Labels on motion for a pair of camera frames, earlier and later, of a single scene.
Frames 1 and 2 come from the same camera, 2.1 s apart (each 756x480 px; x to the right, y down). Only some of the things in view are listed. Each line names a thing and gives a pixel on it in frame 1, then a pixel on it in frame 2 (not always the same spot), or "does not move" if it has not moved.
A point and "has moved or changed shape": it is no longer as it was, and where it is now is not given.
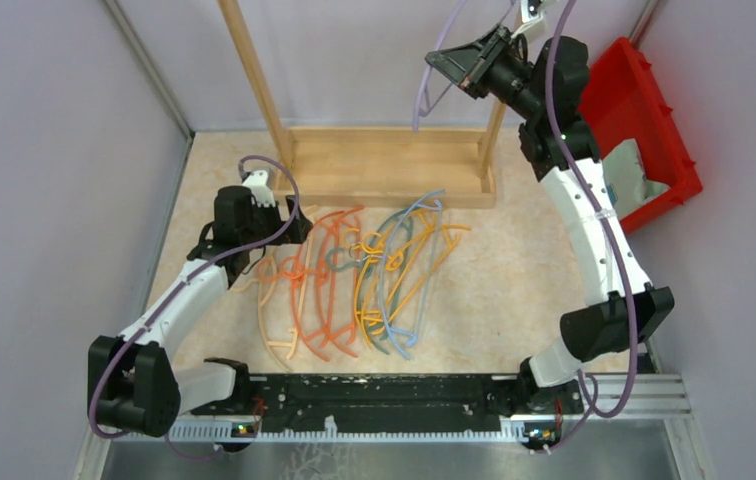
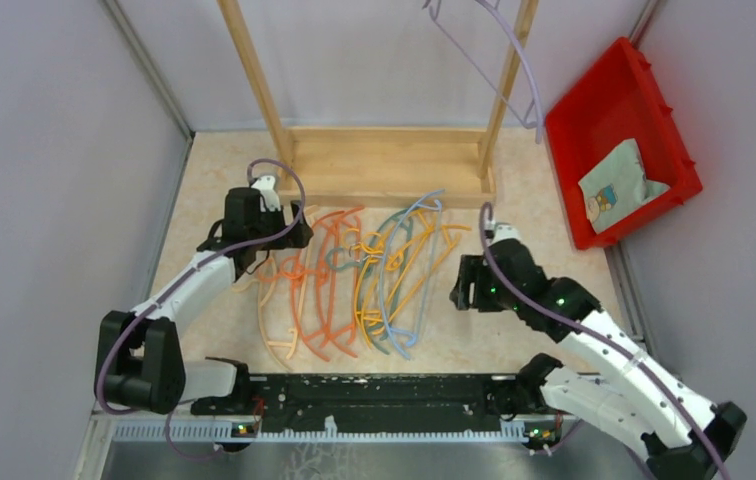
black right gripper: x=469 y=64 -> x=472 y=269
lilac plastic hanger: x=551 y=74 has moved or changed shape
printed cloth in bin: x=626 y=179 does not move
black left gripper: x=296 y=234 does not move
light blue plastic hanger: x=384 y=271 does not move
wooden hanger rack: x=376 y=166 does not move
